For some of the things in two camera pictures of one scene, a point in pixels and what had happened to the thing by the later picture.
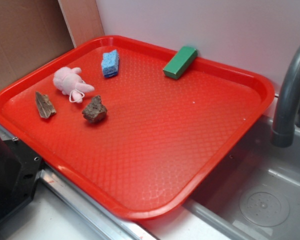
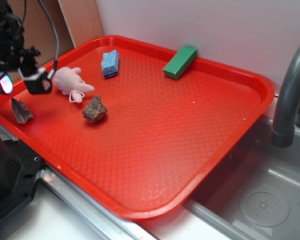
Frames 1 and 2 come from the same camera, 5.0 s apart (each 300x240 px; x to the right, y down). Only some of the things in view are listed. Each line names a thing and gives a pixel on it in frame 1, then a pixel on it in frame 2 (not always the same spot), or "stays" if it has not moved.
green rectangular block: x=180 y=62 stays
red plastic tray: x=162 y=137 stays
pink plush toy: x=69 y=82 stays
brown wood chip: x=45 y=108 -> x=22 y=113
